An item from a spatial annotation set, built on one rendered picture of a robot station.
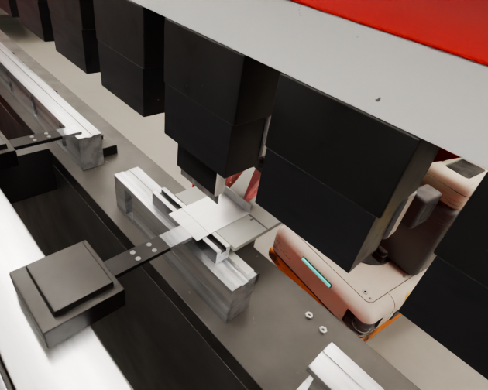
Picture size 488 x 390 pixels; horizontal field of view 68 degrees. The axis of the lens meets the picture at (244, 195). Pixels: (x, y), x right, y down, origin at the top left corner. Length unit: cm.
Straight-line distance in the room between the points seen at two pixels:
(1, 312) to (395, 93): 55
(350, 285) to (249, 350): 104
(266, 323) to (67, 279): 35
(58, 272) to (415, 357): 167
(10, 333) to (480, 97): 57
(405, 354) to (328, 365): 137
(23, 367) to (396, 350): 163
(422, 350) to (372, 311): 44
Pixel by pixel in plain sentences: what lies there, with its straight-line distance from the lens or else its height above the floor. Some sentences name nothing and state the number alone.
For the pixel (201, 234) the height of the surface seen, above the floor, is 100.
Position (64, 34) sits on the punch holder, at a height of 122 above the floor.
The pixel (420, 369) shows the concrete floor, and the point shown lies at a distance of 194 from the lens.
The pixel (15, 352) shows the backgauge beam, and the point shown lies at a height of 98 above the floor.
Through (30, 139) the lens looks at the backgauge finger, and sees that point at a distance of 92.
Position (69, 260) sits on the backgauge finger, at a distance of 58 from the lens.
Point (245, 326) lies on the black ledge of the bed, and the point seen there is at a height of 88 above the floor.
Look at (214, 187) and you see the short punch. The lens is 56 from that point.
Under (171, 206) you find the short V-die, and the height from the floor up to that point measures 100.
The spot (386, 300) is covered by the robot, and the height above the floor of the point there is 28.
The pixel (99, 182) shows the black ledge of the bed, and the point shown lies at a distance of 98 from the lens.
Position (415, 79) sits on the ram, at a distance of 31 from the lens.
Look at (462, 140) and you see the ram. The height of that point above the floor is 135.
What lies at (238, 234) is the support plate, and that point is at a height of 100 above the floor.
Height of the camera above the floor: 146
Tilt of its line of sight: 37 degrees down
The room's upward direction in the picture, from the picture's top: 11 degrees clockwise
